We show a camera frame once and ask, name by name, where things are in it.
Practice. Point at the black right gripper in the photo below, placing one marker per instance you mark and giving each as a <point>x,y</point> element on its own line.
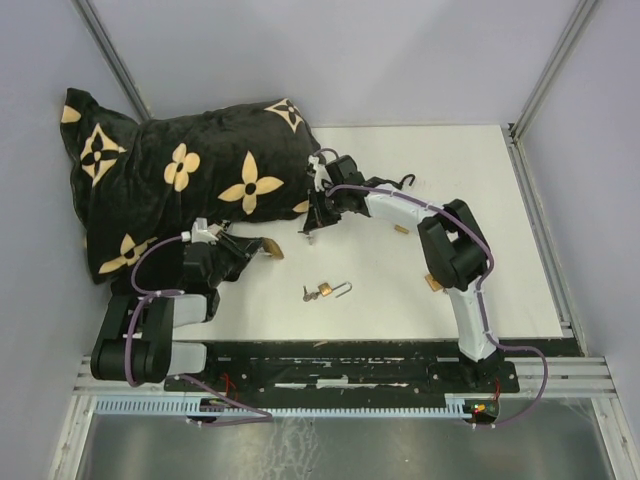
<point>316,217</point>

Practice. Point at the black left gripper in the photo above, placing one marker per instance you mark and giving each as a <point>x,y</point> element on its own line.
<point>242,248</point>

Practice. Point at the large brass padlock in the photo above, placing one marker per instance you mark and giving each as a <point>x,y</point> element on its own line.
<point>272,249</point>

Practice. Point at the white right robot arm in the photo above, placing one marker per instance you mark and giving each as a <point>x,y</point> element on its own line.
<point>455,250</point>

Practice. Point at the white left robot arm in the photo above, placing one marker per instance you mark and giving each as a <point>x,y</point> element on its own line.
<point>136,341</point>

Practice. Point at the small brass padlock left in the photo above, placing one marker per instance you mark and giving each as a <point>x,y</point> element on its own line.
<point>326,290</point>

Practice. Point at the black padlock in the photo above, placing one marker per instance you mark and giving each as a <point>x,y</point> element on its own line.
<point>406,181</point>

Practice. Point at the small left padlock keys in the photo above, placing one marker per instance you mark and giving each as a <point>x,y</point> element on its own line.
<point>309,295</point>

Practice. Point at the black floral garment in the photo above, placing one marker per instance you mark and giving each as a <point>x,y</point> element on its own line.
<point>159,268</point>

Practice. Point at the black floral plush pillow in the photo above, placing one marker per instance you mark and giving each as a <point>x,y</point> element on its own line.
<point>134,183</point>

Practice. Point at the brass padlock long shackle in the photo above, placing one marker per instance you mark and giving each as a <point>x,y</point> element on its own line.
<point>433,283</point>

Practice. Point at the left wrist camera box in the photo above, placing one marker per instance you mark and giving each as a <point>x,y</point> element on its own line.
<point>202,232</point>

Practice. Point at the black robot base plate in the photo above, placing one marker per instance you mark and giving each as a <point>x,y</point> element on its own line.
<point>346,374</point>

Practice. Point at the left aluminium frame post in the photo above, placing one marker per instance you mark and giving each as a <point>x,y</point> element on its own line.
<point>89,14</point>

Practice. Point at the aluminium frame post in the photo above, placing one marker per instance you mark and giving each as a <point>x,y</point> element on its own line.
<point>579,20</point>
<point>89,14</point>

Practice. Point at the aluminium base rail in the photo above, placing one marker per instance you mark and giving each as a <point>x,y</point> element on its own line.
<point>578,377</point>

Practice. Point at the right aluminium frame post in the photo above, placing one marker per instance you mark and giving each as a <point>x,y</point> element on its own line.
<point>579,20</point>

